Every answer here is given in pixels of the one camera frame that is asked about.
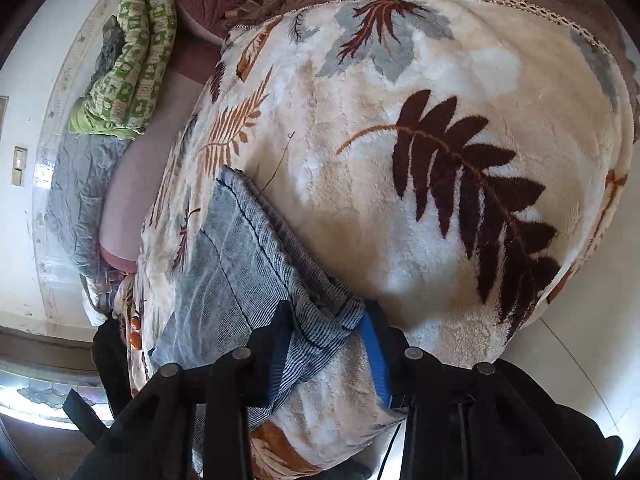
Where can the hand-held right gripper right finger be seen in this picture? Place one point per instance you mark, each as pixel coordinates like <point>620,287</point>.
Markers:
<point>379,360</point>

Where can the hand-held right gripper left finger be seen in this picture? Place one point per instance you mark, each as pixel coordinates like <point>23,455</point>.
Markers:
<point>260,360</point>

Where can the blue denim pants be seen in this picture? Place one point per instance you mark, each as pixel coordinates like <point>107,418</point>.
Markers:
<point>240,270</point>

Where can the orange tangerine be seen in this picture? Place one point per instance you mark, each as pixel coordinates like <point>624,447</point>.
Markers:
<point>135,341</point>
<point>134,321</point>

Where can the black jacket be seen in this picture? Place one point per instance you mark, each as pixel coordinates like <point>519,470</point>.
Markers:
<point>107,360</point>

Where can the leaf-print fleece blanket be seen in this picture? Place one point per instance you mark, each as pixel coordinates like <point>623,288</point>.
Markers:
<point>375,185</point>

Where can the pink bed sheet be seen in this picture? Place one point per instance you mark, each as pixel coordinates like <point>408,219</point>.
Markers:
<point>150,160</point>

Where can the grey quilted blanket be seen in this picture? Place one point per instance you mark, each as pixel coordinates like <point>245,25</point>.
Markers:
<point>80,185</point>

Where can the green patterned quilt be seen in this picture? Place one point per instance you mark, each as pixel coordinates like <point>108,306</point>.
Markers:
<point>135,60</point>

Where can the dark grey cloth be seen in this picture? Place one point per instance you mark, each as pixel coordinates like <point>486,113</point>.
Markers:
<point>110,50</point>

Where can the wall switch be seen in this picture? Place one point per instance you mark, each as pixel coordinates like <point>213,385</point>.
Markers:
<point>20,166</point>

